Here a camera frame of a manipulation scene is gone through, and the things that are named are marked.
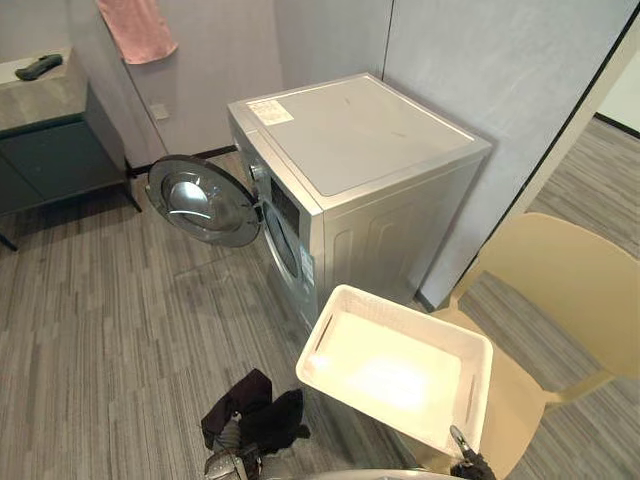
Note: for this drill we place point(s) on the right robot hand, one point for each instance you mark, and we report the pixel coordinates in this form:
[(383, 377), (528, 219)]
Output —
[(472, 467)]

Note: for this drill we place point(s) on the white label sticker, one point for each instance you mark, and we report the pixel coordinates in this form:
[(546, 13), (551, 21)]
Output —
[(270, 112)]

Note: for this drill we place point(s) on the white plastic laundry basket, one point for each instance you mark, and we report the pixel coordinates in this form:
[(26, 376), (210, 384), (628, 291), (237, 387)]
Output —
[(395, 370)]

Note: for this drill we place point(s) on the round washing machine door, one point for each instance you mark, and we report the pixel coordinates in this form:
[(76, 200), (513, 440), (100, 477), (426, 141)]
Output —
[(200, 200)]

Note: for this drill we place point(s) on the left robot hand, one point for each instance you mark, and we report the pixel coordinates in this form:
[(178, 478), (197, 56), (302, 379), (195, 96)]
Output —
[(270, 420)]

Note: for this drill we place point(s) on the white wall outlet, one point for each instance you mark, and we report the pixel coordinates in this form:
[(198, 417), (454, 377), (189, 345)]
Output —
[(160, 111)]

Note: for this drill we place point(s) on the dark cabinet with grey top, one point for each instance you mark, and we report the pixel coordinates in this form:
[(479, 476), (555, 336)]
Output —
[(55, 150)]

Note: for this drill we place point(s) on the silver front-load washing machine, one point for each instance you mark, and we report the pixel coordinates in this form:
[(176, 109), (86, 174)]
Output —
[(380, 165)]

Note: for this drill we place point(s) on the pink towel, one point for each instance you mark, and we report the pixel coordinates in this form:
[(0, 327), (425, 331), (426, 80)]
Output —
[(135, 30)]

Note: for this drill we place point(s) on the beige plastic chair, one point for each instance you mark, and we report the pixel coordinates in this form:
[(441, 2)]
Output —
[(560, 300)]

